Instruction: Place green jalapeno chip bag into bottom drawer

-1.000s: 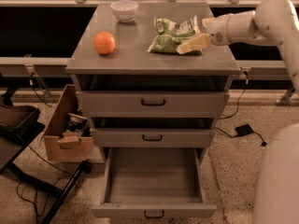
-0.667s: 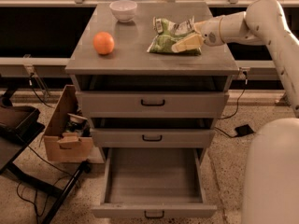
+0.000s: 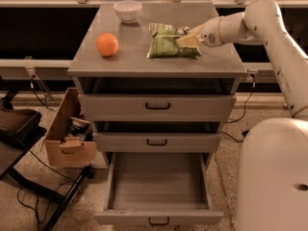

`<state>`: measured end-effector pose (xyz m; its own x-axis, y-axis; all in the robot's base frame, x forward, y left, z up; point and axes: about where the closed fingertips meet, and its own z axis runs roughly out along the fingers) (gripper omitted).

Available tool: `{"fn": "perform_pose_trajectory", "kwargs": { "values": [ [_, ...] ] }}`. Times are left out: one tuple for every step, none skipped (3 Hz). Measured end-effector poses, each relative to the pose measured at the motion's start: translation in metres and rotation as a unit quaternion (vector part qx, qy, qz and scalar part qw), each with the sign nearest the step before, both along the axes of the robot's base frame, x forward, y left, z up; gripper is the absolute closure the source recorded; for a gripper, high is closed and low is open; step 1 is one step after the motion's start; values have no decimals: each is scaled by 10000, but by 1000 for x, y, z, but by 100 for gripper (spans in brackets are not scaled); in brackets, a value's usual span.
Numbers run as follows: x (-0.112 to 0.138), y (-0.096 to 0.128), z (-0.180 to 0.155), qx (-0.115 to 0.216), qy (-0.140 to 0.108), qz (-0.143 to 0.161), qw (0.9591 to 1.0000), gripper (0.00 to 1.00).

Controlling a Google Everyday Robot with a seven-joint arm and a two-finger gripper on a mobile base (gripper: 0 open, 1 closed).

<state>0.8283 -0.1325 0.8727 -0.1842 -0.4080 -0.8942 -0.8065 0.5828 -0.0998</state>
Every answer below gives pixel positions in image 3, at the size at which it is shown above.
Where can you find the brown cardboard box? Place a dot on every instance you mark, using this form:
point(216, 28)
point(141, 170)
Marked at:
point(62, 149)

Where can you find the metal guard railing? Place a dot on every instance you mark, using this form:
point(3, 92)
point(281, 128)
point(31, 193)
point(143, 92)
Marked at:
point(164, 76)

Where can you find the grey middle drawer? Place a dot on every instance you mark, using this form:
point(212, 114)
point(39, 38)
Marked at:
point(157, 142)

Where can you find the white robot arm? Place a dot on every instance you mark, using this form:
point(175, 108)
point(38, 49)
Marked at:
point(273, 167)

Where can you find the white bowl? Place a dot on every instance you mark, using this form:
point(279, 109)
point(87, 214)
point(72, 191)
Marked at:
point(128, 11)

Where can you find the orange fruit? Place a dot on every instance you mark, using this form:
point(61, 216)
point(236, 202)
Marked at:
point(107, 44)

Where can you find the grey drawer cabinet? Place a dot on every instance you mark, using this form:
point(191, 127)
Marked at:
point(196, 127)

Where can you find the black stand with tray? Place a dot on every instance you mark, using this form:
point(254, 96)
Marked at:
point(11, 155)

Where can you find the cup inside cardboard box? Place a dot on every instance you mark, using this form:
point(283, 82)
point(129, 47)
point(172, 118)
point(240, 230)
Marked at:
point(78, 128)

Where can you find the grey open bottom drawer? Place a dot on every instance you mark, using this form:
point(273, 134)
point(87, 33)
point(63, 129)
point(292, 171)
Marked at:
point(158, 189)

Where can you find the black power adapter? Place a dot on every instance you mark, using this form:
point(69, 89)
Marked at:
point(244, 133)

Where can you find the green jalapeno chip bag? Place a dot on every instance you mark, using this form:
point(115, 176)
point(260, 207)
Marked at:
point(163, 42)

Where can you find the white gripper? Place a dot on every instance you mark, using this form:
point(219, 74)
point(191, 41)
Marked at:
point(209, 33)

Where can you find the grey top drawer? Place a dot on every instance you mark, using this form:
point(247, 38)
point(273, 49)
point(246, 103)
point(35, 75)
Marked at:
point(133, 107)

